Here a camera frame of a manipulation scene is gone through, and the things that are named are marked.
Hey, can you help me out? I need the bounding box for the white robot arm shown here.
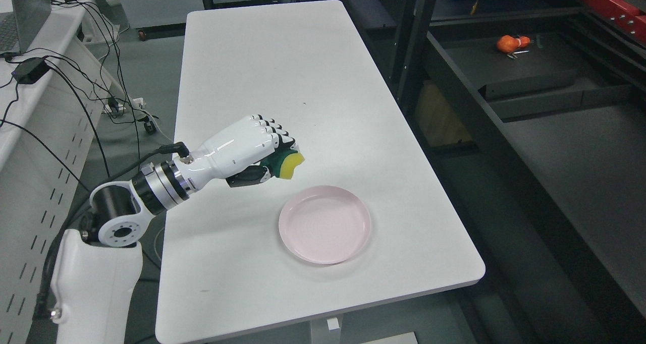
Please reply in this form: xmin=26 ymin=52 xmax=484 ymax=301
xmin=42 ymin=142 xmax=196 ymax=343

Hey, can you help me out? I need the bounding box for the white perforated desk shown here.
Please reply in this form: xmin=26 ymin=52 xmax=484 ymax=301
xmin=1 ymin=0 xmax=126 ymax=343

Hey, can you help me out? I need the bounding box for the red metal beam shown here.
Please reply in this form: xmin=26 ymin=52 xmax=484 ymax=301
xmin=579 ymin=0 xmax=645 ymax=45

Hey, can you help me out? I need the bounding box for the white power strip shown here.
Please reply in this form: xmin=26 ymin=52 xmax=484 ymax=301
xmin=103 ymin=97 xmax=147 ymax=118

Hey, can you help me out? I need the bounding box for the dark metal shelf rack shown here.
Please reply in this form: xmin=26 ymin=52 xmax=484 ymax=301
xmin=346 ymin=0 xmax=644 ymax=343

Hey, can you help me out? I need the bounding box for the orange toy on shelf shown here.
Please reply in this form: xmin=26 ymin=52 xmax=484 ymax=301
xmin=496 ymin=35 xmax=531 ymax=54

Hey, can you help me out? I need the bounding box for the black cable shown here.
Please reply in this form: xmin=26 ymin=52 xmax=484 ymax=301
xmin=0 ymin=1 xmax=144 ymax=183

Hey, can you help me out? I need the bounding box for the pink round plate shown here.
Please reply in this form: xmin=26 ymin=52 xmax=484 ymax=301
xmin=278 ymin=186 xmax=372 ymax=264

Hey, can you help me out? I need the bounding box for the green yellow sponge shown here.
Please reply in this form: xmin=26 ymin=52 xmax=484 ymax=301
xmin=260 ymin=149 xmax=305 ymax=180

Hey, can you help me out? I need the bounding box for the grey laptop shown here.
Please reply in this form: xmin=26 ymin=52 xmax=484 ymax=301
xmin=1 ymin=0 xmax=51 ymax=55

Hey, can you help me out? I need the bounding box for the white rectangular table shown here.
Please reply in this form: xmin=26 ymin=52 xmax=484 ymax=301
xmin=155 ymin=0 xmax=486 ymax=343

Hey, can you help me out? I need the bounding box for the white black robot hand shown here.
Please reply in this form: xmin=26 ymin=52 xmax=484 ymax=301
xmin=173 ymin=115 xmax=300 ymax=192

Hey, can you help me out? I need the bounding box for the black power brick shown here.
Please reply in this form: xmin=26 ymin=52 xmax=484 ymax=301
xmin=11 ymin=57 xmax=50 ymax=85

